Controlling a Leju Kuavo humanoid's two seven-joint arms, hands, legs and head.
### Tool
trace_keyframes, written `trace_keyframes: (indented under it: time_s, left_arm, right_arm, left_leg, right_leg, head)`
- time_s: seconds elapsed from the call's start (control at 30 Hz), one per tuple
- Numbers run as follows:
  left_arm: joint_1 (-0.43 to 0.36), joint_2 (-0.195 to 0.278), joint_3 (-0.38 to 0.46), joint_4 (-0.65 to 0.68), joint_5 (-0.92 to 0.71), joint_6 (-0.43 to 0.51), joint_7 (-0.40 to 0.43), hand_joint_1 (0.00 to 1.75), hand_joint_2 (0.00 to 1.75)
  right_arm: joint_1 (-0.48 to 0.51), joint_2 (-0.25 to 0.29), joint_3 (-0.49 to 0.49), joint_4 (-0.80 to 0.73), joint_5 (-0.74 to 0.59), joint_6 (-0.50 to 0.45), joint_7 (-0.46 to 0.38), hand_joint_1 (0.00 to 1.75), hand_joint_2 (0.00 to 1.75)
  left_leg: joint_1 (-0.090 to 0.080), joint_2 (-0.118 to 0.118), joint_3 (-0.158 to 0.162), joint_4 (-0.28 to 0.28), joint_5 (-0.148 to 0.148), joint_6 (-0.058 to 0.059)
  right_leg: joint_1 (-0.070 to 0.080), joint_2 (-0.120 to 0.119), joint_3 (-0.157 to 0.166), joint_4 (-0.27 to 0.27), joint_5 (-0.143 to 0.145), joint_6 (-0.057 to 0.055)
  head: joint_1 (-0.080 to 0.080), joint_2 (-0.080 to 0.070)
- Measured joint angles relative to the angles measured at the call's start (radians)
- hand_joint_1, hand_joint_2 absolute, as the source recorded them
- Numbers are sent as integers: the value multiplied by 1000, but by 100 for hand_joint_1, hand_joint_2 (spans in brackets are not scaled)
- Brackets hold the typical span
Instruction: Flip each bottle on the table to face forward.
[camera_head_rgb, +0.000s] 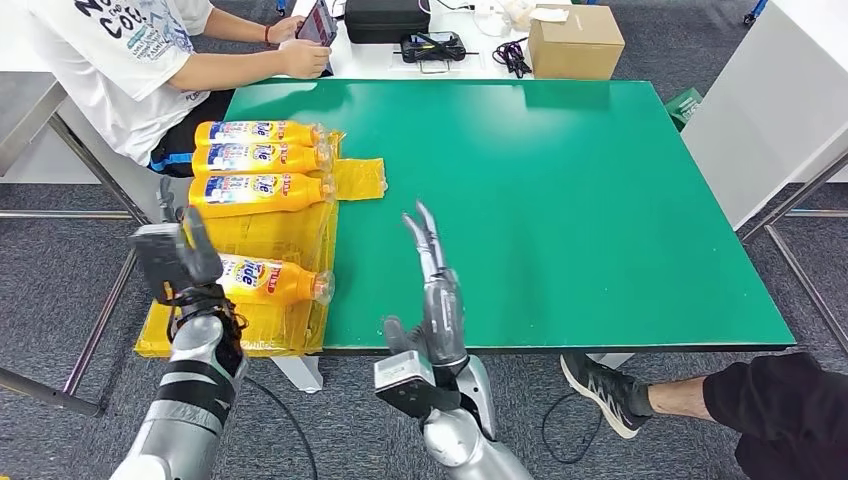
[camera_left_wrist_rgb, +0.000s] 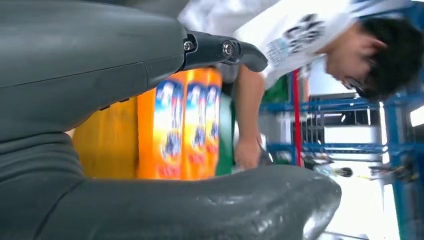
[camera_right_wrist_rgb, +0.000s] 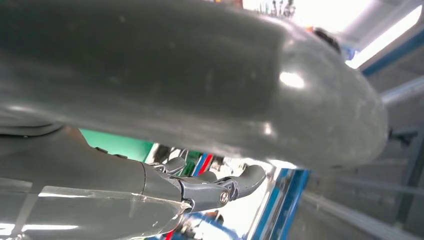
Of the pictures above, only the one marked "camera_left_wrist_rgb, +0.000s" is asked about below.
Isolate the yellow taped cardboard board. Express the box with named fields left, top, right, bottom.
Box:
left=72, top=96, right=138, bottom=180

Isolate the person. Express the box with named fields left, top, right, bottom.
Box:
left=178, top=0, right=424, bottom=171

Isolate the red pole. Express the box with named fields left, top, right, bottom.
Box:
left=291, top=69, right=304, bottom=167

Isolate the blue shelf rack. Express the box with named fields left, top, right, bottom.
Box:
left=259, top=0, right=424, bottom=240

